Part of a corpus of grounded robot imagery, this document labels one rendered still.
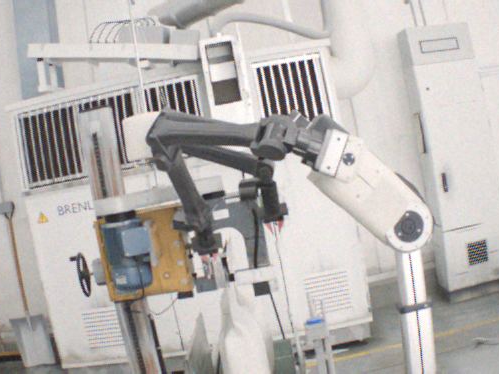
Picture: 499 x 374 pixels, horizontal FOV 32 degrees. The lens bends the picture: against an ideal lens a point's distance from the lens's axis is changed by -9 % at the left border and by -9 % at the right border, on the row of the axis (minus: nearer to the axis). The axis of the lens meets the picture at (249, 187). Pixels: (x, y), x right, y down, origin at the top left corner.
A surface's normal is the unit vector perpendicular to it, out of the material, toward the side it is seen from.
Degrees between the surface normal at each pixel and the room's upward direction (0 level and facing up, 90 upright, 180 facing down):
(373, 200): 115
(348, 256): 90
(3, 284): 90
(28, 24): 90
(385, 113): 90
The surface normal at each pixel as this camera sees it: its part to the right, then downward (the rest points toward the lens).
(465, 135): 0.00, 0.05
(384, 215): 0.42, 0.40
